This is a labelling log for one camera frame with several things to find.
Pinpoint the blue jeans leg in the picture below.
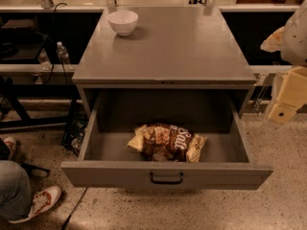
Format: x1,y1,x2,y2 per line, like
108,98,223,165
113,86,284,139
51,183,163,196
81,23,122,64
0,160,32,220

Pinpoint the black crate with bottles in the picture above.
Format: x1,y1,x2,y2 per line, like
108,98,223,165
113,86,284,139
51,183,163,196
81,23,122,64
61,100,88,155

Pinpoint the white red left sneaker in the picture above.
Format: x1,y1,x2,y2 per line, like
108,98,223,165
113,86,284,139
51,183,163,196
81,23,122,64
2,137,17,160

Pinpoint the clear plastic water bottle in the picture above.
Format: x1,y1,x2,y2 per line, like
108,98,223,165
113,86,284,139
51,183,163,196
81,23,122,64
57,41,72,71

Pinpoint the black hanging cable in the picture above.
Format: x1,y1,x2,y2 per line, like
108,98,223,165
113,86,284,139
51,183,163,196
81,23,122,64
37,2,69,85

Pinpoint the black metal stand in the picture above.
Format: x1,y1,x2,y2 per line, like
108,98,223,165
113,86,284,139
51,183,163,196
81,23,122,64
0,76,78,130

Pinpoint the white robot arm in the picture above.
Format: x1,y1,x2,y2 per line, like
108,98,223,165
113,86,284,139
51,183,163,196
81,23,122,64
260,1,307,124

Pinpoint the open grey drawer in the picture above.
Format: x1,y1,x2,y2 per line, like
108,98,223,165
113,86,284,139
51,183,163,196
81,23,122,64
61,89,272,190

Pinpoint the brown chip bag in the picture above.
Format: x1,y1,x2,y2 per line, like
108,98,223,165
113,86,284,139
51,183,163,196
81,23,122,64
128,124,207,163

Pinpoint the white red right sneaker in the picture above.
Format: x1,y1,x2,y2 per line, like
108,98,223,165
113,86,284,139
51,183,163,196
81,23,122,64
10,186,62,224

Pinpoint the grey cabinet counter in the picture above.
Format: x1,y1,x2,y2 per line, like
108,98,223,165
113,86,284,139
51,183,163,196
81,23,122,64
73,6,256,113

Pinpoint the white ceramic bowl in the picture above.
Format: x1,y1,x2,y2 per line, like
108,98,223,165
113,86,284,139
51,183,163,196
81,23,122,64
107,11,138,36

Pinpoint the white red sneaker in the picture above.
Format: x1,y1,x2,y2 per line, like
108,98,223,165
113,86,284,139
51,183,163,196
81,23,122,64
2,137,17,160
10,186,62,224

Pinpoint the black drawer handle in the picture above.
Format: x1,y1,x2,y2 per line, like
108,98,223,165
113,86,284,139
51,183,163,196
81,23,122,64
150,172,184,185

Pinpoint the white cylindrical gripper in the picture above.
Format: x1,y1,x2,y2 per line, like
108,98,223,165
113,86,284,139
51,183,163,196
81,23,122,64
260,27,307,124

